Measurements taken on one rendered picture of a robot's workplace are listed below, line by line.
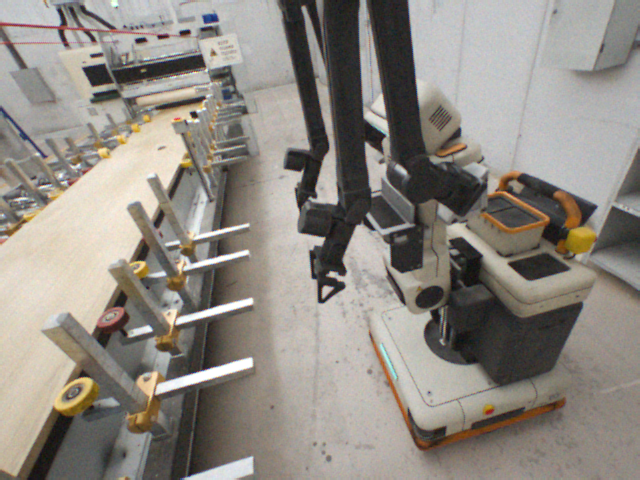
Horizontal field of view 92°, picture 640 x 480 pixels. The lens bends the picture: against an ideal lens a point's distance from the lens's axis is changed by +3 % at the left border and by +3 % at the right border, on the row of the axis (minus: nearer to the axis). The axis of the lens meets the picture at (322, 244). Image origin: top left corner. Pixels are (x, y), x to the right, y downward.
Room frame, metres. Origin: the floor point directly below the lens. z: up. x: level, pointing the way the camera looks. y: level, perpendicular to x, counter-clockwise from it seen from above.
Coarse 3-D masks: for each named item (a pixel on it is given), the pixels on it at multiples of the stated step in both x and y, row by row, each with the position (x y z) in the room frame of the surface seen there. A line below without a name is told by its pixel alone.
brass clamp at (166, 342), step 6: (174, 312) 0.77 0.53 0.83; (168, 318) 0.75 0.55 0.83; (174, 318) 0.74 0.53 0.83; (174, 324) 0.72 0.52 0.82; (174, 330) 0.71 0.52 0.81; (156, 336) 0.68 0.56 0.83; (162, 336) 0.67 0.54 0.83; (168, 336) 0.67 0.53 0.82; (174, 336) 0.69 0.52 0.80; (162, 342) 0.65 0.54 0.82; (168, 342) 0.65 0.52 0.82; (174, 342) 0.66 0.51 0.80; (162, 348) 0.65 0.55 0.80; (168, 348) 0.65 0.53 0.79
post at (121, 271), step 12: (120, 264) 0.69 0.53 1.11; (120, 276) 0.68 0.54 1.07; (132, 276) 0.70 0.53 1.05; (132, 288) 0.68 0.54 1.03; (144, 288) 0.71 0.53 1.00; (132, 300) 0.68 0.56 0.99; (144, 300) 0.68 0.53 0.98; (144, 312) 0.68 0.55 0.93; (156, 312) 0.69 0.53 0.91; (156, 324) 0.68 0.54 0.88; (168, 324) 0.71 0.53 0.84; (180, 348) 0.69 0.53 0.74
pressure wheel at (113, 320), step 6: (108, 312) 0.74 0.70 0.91; (114, 312) 0.74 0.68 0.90; (120, 312) 0.73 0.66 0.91; (126, 312) 0.74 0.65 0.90; (102, 318) 0.72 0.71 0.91; (108, 318) 0.72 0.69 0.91; (114, 318) 0.71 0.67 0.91; (120, 318) 0.71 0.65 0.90; (126, 318) 0.72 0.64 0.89; (96, 324) 0.70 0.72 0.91; (102, 324) 0.69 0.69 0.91; (108, 324) 0.69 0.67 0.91; (114, 324) 0.69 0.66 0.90; (120, 324) 0.70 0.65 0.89; (126, 324) 0.71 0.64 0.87; (102, 330) 0.68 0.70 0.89; (108, 330) 0.68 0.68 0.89; (114, 330) 0.69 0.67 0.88; (120, 330) 0.72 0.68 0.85; (126, 336) 0.72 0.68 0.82
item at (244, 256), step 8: (224, 256) 1.01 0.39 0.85; (232, 256) 1.00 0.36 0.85; (240, 256) 1.00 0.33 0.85; (248, 256) 1.00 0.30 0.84; (192, 264) 1.00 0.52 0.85; (200, 264) 0.99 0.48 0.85; (208, 264) 0.98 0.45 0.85; (216, 264) 0.99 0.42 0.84; (224, 264) 0.99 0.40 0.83; (232, 264) 0.99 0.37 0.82; (184, 272) 0.97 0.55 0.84; (192, 272) 0.98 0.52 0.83; (200, 272) 0.98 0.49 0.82; (144, 280) 0.96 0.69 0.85; (152, 280) 0.96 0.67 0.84; (160, 280) 0.96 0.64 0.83
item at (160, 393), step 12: (240, 360) 0.53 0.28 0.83; (252, 360) 0.52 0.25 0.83; (204, 372) 0.51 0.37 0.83; (216, 372) 0.51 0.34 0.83; (228, 372) 0.50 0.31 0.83; (240, 372) 0.50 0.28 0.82; (252, 372) 0.50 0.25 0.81; (168, 384) 0.50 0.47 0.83; (180, 384) 0.49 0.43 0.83; (192, 384) 0.49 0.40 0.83; (204, 384) 0.49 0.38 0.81; (156, 396) 0.48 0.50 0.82; (168, 396) 0.48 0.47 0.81; (96, 408) 0.47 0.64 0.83; (108, 408) 0.46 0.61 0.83; (120, 408) 0.47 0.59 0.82
